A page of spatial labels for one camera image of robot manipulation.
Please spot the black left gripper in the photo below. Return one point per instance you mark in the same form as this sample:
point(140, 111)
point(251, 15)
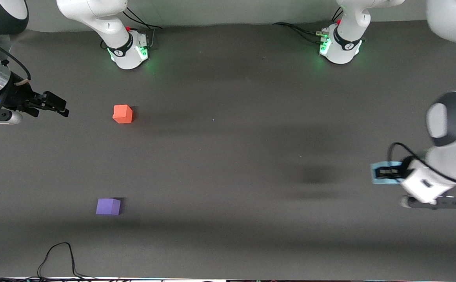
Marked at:
point(403, 170)

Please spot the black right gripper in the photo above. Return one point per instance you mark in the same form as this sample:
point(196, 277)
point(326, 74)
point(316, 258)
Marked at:
point(16, 95)

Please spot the light blue foam block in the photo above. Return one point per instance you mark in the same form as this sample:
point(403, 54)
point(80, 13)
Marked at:
point(384, 182)

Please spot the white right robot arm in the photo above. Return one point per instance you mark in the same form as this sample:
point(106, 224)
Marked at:
point(94, 11)

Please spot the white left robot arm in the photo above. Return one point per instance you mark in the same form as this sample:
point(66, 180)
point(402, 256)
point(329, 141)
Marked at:
point(451, 129)

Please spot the orange foam block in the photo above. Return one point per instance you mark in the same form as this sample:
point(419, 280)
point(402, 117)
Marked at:
point(122, 114)

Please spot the purple foam block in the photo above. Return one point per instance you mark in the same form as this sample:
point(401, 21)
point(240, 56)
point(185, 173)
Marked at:
point(108, 206)

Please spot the dark grey table mat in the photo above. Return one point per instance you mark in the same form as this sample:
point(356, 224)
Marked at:
point(228, 156)

